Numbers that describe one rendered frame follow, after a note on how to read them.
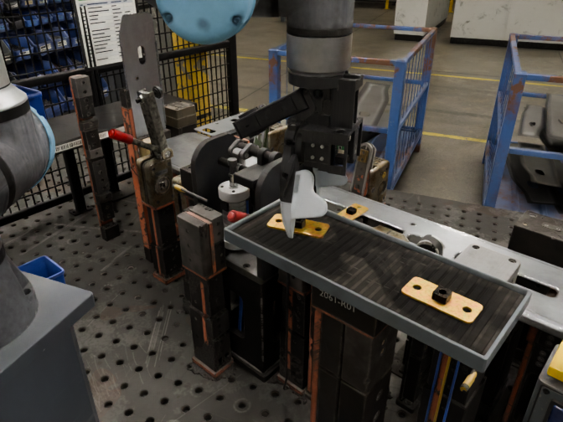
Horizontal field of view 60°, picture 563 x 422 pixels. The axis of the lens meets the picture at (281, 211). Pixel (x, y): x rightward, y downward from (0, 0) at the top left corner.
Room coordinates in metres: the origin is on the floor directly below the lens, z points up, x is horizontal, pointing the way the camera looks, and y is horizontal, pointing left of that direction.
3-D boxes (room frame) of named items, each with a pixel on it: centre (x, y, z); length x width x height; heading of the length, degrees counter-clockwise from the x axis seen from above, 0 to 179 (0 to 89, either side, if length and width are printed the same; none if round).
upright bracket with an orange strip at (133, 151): (1.17, 0.38, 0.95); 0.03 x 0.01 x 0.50; 49
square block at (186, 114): (1.50, 0.32, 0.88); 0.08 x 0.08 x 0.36; 49
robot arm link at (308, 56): (0.59, -0.04, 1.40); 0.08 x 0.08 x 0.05
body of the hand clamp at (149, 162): (1.10, 0.31, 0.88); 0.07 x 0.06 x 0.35; 139
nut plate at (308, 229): (0.60, -0.02, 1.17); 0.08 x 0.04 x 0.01; 67
